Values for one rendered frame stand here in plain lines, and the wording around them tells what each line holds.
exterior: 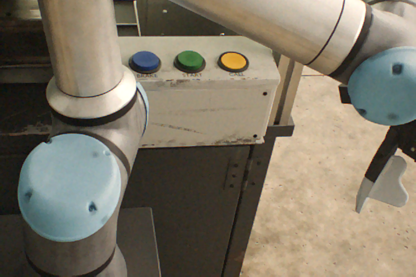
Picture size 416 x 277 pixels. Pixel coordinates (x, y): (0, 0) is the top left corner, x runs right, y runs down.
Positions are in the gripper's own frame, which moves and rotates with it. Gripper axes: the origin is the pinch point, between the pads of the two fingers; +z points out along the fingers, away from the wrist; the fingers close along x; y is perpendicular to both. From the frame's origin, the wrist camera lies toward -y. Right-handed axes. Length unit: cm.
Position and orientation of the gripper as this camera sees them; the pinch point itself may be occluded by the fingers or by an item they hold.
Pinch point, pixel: (382, 180)
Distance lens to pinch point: 100.3
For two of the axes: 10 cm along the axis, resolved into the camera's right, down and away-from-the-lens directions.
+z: -1.2, 7.2, 6.9
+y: 7.5, 5.2, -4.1
